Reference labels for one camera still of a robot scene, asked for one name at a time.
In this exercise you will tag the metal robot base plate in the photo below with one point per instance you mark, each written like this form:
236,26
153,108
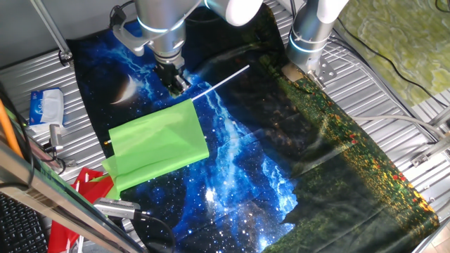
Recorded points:
327,72

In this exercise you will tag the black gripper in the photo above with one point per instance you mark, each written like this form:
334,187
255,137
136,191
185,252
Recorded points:
168,75

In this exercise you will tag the black keyboard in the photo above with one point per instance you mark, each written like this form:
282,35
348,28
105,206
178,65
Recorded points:
21,228

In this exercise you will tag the red flag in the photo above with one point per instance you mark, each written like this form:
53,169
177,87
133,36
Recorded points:
95,189

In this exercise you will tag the aluminium frame beam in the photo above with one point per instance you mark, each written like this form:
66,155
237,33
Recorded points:
52,200

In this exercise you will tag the starry night landscape cloth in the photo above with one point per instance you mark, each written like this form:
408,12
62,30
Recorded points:
246,168

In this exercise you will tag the small silver camera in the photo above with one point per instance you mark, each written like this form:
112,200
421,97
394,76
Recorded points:
55,135

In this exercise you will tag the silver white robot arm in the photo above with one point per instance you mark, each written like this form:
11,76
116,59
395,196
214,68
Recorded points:
161,21

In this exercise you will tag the green flag white pole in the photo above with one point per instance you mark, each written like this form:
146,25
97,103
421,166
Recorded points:
158,137

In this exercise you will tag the orange pole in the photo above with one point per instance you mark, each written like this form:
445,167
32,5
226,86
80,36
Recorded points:
7,128

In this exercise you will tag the aluminium frame bracket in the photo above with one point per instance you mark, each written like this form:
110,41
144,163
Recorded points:
432,149

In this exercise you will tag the green yellow patterned cloth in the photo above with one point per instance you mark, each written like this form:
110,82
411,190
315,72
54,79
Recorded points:
404,42

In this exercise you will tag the grey metal stand pole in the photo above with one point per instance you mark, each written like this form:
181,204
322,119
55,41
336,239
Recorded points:
52,30

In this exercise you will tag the blue white tissue pack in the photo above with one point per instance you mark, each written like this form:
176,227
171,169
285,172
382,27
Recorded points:
45,109

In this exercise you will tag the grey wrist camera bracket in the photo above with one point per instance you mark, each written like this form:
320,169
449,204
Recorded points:
131,40

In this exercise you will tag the silver depth camera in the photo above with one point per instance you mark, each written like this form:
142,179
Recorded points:
116,208

